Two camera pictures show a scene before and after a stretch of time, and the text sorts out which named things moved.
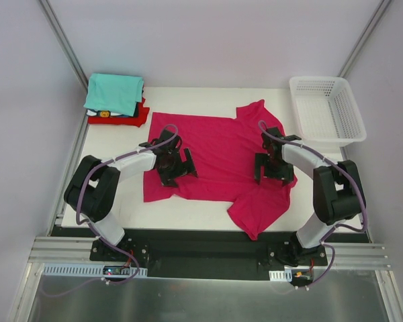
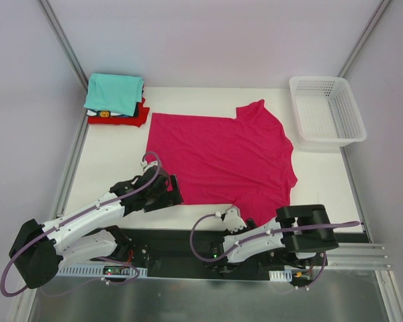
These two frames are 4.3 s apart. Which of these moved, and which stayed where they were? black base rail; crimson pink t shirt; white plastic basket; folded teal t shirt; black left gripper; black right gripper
Moved: black right gripper; black left gripper
Stayed: folded teal t shirt; crimson pink t shirt; black base rail; white plastic basket
